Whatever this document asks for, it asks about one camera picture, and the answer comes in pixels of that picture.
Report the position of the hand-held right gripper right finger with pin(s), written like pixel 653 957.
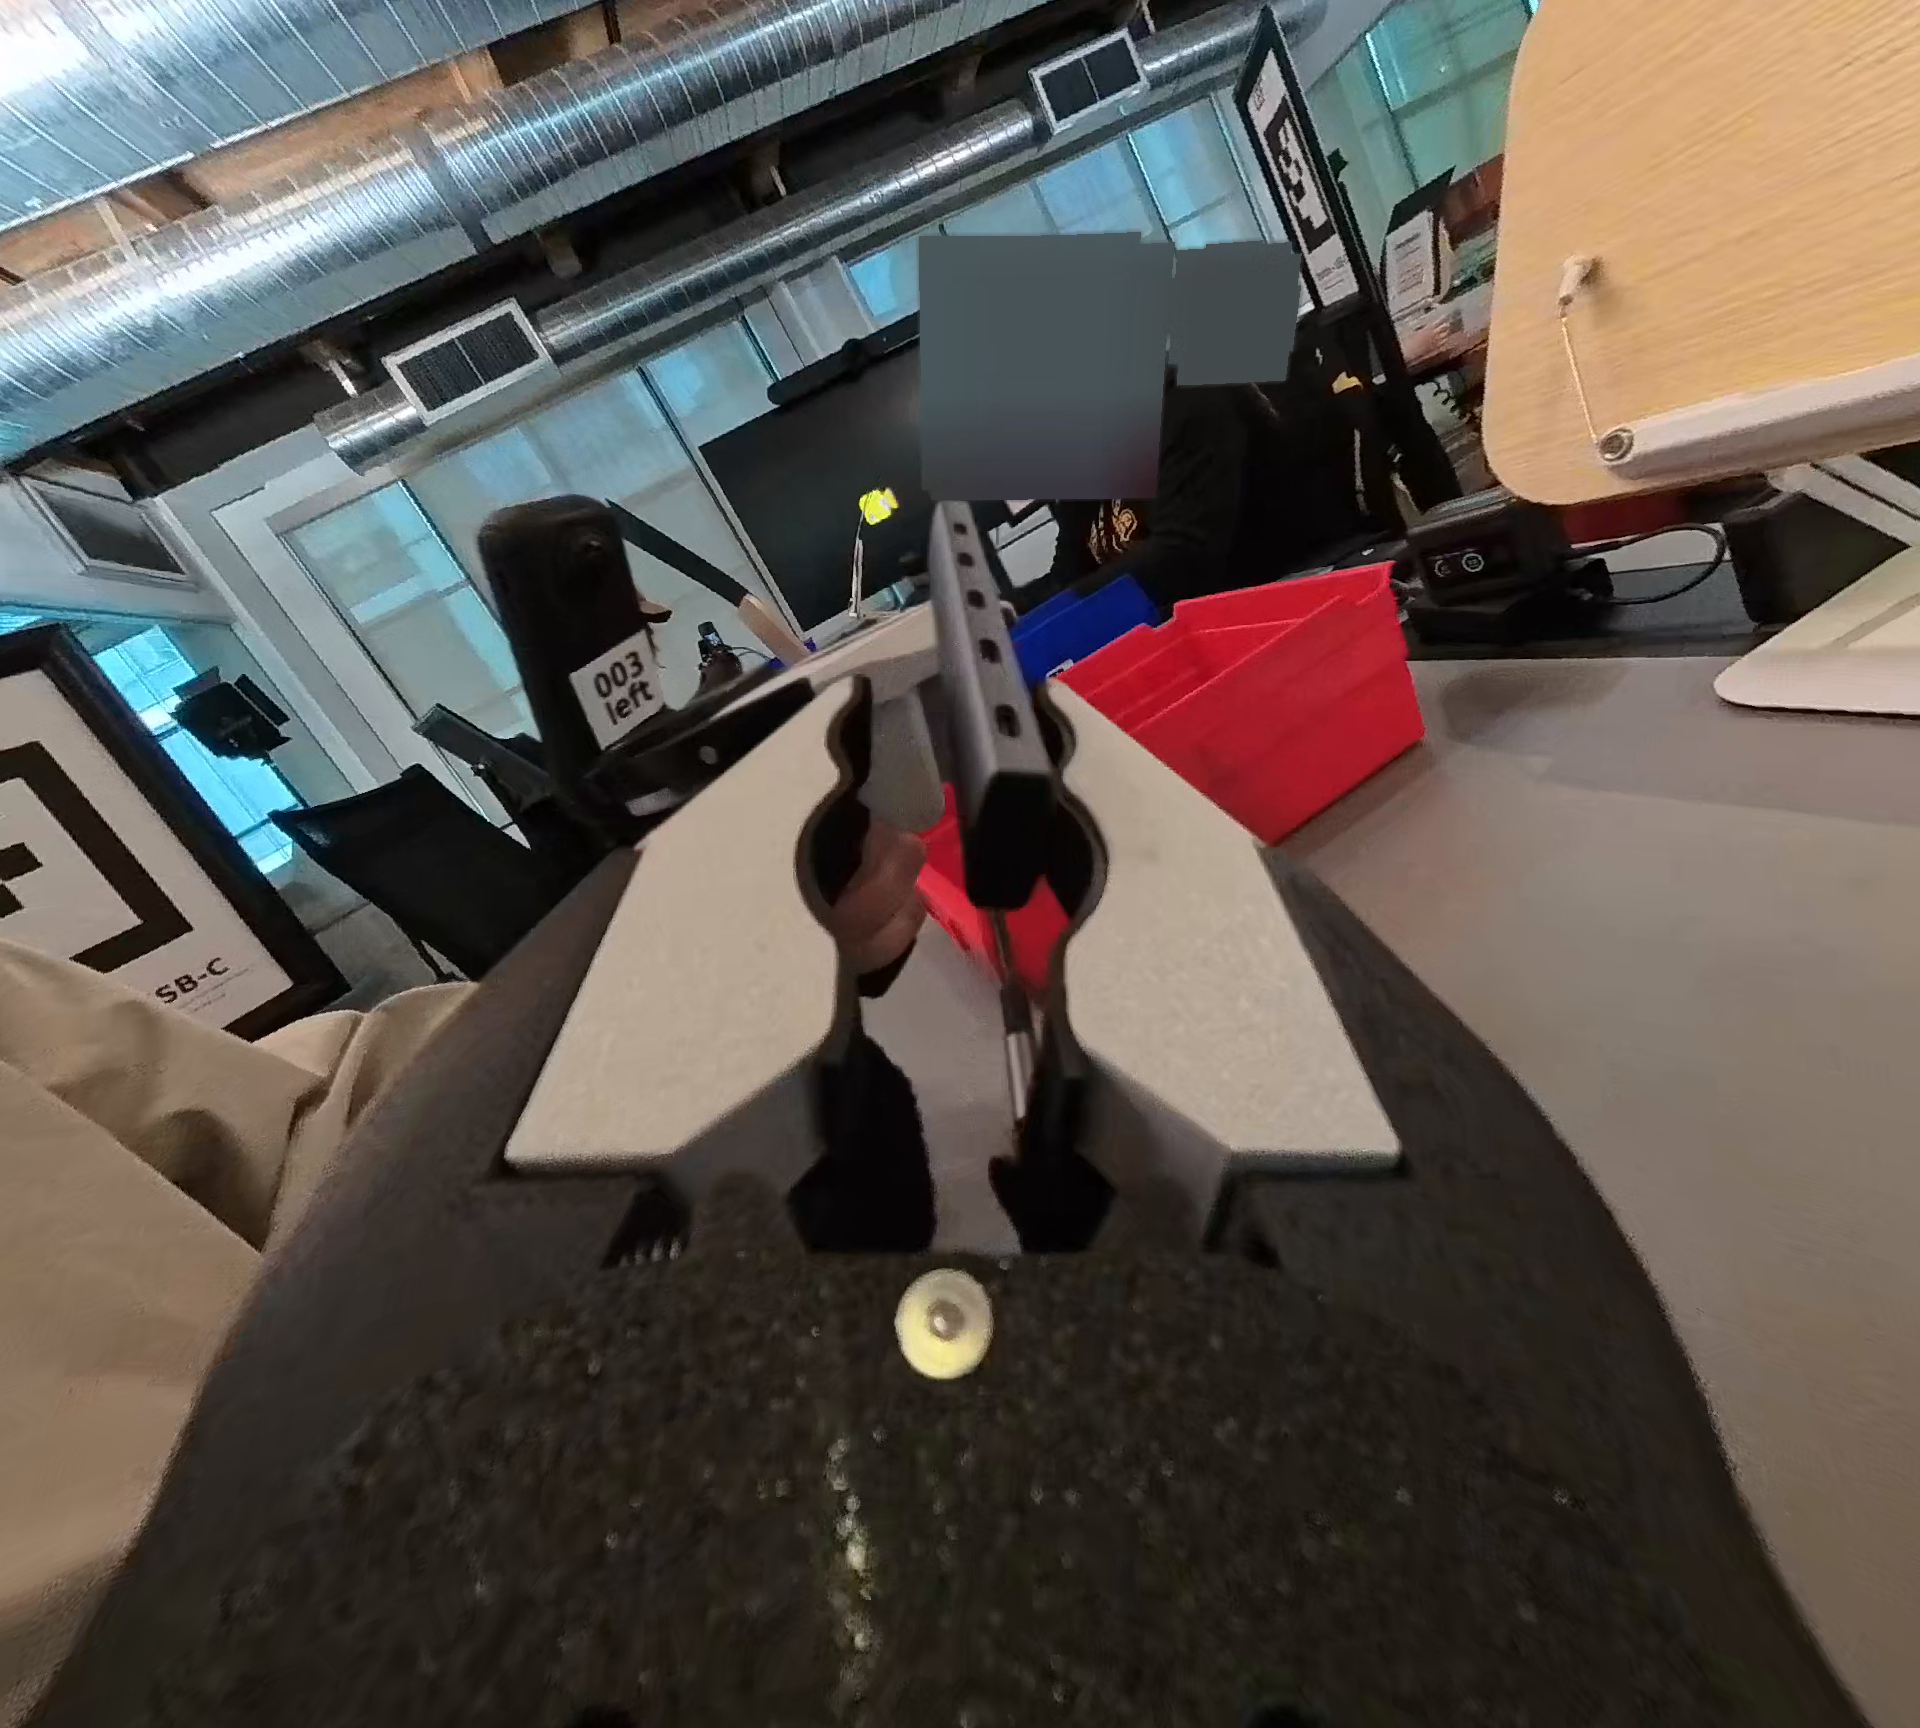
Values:
pixel 1200 993

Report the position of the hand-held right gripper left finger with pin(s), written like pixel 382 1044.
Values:
pixel 705 993

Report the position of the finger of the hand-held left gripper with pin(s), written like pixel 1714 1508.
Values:
pixel 909 739

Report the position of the dark grey USB hub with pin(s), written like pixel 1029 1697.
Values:
pixel 991 709

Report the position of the large red plastic bin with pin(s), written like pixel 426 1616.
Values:
pixel 1261 693

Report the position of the person's left forearm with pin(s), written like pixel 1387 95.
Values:
pixel 120 1233

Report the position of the yellow desk lamp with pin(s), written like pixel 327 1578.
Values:
pixel 879 505

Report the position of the grey desk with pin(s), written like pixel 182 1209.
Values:
pixel 1651 1008

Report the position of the person's left hand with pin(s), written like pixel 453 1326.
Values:
pixel 896 902

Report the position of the large blue plastic bin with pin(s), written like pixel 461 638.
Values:
pixel 1080 627

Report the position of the large black screen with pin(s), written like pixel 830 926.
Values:
pixel 810 513

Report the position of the black chair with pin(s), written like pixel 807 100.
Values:
pixel 420 859

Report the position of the black studio light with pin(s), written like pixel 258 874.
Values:
pixel 233 712

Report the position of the black power station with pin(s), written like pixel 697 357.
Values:
pixel 1479 567

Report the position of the black framed marker sign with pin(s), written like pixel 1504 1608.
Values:
pixel 105 842
pixel 1298 153

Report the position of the black power brick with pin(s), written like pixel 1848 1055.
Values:
pixel 1778 558

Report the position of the white stand base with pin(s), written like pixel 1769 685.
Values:
pixel 1844 663

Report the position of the light wooden tilted tabletop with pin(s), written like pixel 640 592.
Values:
pixel 1724 183

